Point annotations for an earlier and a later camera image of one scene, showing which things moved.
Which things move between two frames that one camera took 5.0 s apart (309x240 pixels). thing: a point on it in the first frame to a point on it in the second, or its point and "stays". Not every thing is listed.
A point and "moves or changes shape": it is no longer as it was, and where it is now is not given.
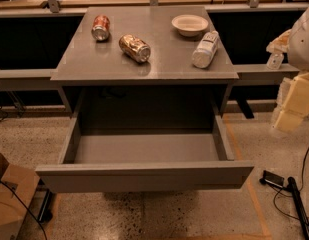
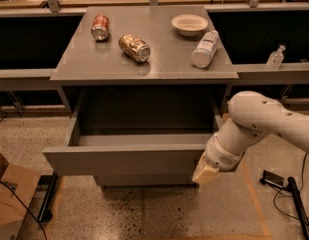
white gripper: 303,42 to 218,155
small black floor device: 269,177 stays
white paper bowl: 189,25 stays
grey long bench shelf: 247,75 stays
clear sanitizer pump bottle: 275,60 stays
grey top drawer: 144,162 moves or changes shape
